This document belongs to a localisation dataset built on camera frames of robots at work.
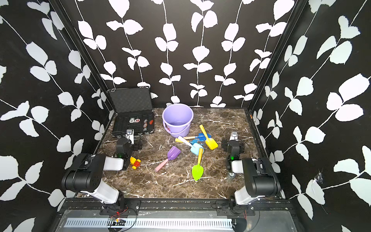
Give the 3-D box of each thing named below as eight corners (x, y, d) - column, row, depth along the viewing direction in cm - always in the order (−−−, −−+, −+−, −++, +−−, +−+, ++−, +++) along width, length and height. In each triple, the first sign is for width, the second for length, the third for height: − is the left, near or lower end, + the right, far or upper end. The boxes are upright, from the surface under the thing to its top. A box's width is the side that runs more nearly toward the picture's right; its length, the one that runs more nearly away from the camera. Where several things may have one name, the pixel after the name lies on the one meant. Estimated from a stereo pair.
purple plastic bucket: (164, 141, 102) (160, 126, 88) (167, 119, 116) (164, 103, 102) (192, 141, 102) (193, 127, 89) (192, 119, 116) (193, 103, 102)
